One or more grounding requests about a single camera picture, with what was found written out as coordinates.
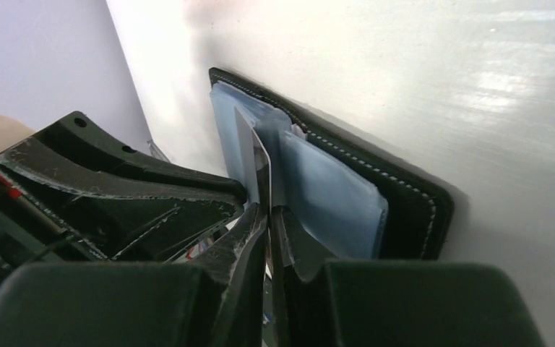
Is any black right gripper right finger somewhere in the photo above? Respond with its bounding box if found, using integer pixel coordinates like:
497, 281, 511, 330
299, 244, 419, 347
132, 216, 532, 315
271, 207, 543, 346

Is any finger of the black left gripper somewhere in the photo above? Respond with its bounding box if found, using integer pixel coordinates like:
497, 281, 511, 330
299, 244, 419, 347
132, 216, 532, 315
0, 111, 247, 262

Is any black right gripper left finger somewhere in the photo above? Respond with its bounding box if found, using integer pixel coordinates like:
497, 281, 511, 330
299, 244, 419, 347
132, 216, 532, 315
0, 204, 267, 346

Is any black leather card holder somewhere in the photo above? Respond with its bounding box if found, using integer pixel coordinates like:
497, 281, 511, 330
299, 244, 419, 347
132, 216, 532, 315
209, 67, 454, 260

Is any silver credit card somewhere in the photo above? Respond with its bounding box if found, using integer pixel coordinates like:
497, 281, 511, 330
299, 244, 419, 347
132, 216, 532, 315
234, 108, 272, 215

